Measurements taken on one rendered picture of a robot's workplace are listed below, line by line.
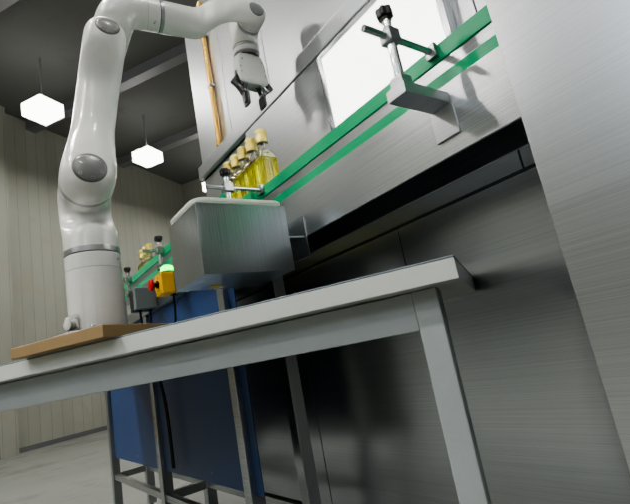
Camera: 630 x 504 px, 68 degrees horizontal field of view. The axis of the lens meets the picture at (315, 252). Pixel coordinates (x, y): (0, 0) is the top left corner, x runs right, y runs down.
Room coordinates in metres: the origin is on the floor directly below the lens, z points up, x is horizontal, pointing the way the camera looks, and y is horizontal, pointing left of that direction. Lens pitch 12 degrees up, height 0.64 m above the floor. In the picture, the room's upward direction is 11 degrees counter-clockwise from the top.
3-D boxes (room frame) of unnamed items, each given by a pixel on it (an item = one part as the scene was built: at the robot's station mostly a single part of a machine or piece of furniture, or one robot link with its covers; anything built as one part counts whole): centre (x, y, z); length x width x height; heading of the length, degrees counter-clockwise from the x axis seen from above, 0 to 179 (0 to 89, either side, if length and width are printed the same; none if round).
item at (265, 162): (1.30, 0.10, 1.16); 0.06 x 0.06 x 0.21; 38
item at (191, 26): (1.21, 0.17, 1.68); 0.30 x 0.16 x 0.09; 122
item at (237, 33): (1.30, 0.09, 1.68); 0.09 x 0.08 x 0.13; 32
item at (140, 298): (1.73, 0.67, 0.96); 0.08 x 0.08 x 0.08; 37
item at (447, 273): (1.66, 0.28, 0.73); 1.58 x 1.52 x 0.04; 69
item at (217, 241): (1.07, 0.17, 0.92); 0.27 x 0.17 x 0.15; 127
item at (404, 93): (0.70, -0.21, 1.07); 0.17 x 0.05 x 0.23; 127
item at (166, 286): (1.51, 0.50, 0.96); 0.07 x 0.07 x 0.07; 37
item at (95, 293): (1.05, 0.51, 0.87); 0.19 x 0.19 x 0.18
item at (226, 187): (1.21, 0.18, 1.12); 0.17 x 0.03 x 0.12; 127
